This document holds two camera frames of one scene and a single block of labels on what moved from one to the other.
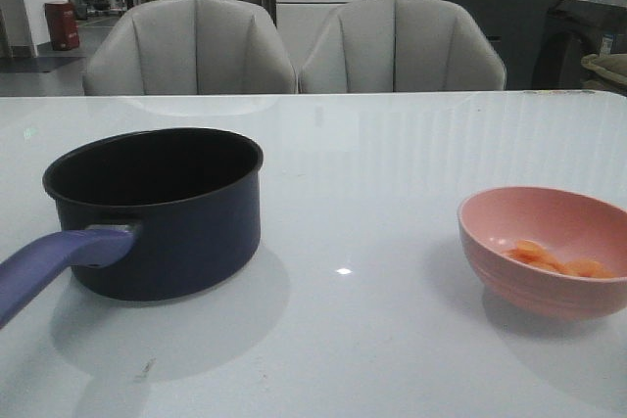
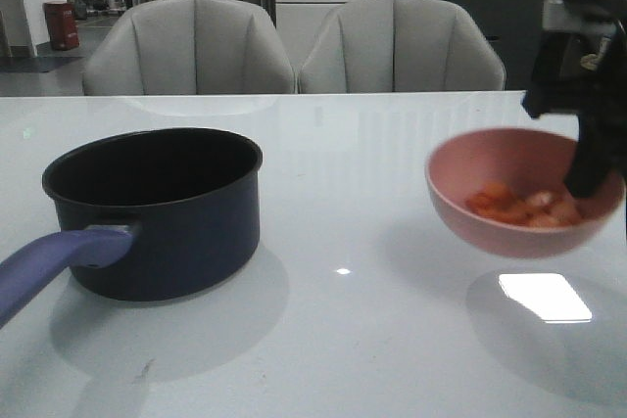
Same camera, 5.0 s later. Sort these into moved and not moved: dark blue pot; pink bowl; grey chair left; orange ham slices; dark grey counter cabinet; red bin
Moved: pink bowl; orange ham slices
Not moved: dark blue pot; grey chair left; dark grey counter cabinet; red bin
